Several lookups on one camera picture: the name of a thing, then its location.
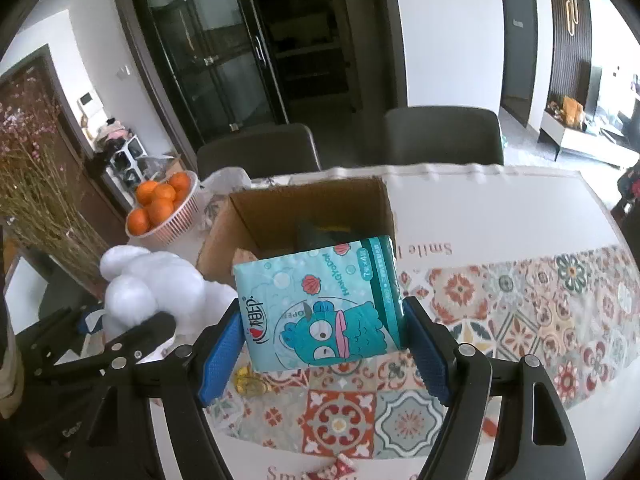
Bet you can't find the white plush toy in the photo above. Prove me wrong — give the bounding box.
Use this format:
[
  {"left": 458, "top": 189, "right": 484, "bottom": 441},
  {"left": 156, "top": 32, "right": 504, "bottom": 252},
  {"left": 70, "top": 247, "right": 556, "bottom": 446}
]
[{"left": 100, "top": 245, "right": 238, "bottom": 341}]

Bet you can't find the yellow loop strap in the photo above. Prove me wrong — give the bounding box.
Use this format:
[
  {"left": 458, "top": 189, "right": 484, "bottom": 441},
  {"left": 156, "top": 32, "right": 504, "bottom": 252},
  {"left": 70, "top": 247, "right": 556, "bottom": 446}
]
[{"left": 233, "top": 366, "right": 271, "bottom": 397}]

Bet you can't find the small red candy packet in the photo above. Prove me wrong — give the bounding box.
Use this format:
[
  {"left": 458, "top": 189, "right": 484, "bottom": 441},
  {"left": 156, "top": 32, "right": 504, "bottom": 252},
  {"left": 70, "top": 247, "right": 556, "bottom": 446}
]
[{"left": 300, "top": 454, "right": 357, "bottom": 480}]

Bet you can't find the teal tissue pack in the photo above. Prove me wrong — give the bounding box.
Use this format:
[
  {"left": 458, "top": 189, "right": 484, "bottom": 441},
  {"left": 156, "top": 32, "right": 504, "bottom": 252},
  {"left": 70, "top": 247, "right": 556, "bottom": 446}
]
[{"left": 233, "top": 235, "right": 407, "bottom": 372}]

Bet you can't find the green knitted glove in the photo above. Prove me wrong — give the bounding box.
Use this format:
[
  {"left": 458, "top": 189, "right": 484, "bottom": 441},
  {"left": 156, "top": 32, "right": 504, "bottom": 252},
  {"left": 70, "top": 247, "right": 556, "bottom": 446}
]
[{"left": 295, "top": 221, "right": 357, "bottom": 250}]

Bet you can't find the glass vase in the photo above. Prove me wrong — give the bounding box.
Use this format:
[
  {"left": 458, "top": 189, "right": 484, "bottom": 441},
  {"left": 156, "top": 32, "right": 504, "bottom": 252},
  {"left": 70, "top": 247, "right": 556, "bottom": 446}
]
[{"left": 46, "top": 228, "right": 107, "bottom": 300}]

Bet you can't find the pink fruit basket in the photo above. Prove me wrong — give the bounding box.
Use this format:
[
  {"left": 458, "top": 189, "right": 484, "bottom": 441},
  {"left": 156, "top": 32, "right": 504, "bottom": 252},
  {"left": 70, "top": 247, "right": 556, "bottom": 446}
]
[{"left": 125, "top": 171, "right": 200, "bottom": 250}]

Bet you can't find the orange fruit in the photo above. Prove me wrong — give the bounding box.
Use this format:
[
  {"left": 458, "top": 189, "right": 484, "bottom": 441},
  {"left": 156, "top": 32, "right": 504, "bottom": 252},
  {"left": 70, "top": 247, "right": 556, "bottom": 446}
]
[
  {"left": 146, "top": 198, "right": 174, "bottom": 226},
  {"left": 167, "top": 171, "right": 192, "bottom": 193},
  {"left": 126, "top": 208, "right": 151, "bottom": 236}
]

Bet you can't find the patterned table runner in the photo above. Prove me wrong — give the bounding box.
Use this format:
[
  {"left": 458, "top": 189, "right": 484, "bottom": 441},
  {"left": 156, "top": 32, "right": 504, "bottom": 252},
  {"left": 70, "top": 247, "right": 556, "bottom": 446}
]
[{"left": 202, "top": 244, "right": 640, "bottom": 461}]

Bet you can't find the brown cardboard box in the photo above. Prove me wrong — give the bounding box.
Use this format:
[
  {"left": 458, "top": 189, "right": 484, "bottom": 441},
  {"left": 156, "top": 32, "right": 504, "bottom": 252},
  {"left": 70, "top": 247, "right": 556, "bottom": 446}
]
[{"left": 196, "top": 177, "right": 395, "bottom": 285}]

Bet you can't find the dried flower bouquet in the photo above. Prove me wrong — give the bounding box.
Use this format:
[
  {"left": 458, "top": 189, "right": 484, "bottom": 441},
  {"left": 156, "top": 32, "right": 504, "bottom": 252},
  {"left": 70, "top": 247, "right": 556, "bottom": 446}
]
[{"left": 1, "top": 73, "right": 96, "bottom": 257}]

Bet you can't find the floral tissue box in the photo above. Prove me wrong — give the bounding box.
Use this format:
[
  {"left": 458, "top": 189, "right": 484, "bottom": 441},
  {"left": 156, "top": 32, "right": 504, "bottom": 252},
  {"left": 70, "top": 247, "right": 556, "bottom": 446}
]
[{"left": 198, "top": 167, "right": 252, "bottom": 232}]

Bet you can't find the white tablecloth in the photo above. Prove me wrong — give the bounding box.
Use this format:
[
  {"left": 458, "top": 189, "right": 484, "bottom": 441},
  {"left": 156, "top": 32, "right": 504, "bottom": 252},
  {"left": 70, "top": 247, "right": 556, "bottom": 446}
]
[{"left": 205, "top": 165, "right": 639, "bottom": 479}]

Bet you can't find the dark chair back left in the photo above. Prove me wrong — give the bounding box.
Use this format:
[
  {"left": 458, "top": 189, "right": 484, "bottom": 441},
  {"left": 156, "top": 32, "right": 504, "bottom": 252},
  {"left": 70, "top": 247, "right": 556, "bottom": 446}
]
[{"left": 196, "top": 124, "right": 321, "bottom": 181}]

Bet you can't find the dark chair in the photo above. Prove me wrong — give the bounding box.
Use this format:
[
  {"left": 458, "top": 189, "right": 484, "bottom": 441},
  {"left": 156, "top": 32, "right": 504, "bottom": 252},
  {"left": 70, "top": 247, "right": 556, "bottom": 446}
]
[
  {"left": 380, "top": 106, "right": 504, "bottom": 165},
  {"left": 196, "top": 124, "right": 321, "bottom": 181}
]

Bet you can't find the white tv console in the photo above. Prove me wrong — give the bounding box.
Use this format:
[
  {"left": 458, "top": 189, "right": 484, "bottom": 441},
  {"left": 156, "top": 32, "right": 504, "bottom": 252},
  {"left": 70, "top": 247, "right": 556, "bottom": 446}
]
[{"left": 540, "top": 112, "right": 639, "bottom": 168}]

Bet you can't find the black glass cabinet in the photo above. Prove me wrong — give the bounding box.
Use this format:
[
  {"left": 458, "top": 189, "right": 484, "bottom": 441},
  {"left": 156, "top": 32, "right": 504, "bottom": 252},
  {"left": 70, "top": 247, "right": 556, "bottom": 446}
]
[{"left": 115, "top": 0, "right": 407, "bottom": 166}]

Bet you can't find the dark chair back right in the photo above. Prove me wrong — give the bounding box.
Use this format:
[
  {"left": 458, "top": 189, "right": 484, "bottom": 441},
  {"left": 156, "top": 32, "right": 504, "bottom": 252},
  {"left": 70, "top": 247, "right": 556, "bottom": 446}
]
[{"left": 380, "top": 106, "right": 504, "bottom": 165}]

